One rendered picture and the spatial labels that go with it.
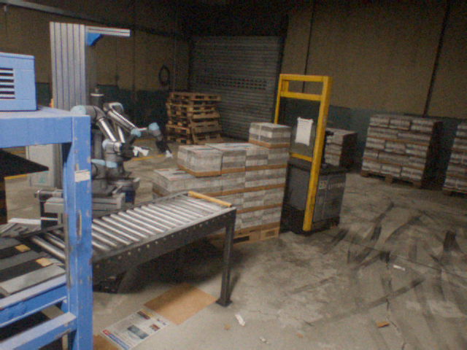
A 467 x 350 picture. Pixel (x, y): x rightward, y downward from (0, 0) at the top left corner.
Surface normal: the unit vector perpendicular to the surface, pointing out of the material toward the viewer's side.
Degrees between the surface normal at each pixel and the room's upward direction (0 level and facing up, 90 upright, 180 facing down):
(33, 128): 90
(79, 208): 90
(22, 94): 90
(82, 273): 89
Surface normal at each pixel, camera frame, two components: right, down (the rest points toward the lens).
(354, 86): -0.59, 0.15
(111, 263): 0.80, 0.22
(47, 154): 0.00, 0.25
